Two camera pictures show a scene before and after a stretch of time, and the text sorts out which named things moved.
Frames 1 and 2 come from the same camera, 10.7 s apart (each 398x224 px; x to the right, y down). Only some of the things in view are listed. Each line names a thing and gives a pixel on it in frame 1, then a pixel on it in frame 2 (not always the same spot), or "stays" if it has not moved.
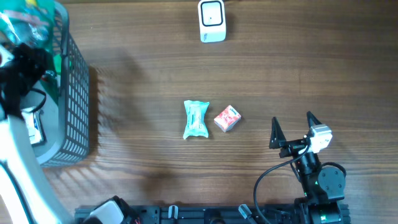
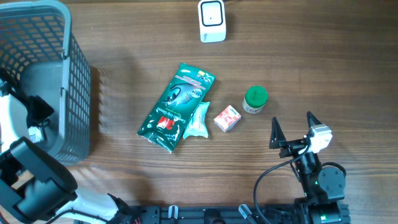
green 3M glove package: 32,23 -> 166,125
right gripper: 278,140 stays
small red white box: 227,118 stays
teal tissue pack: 196,124 stays
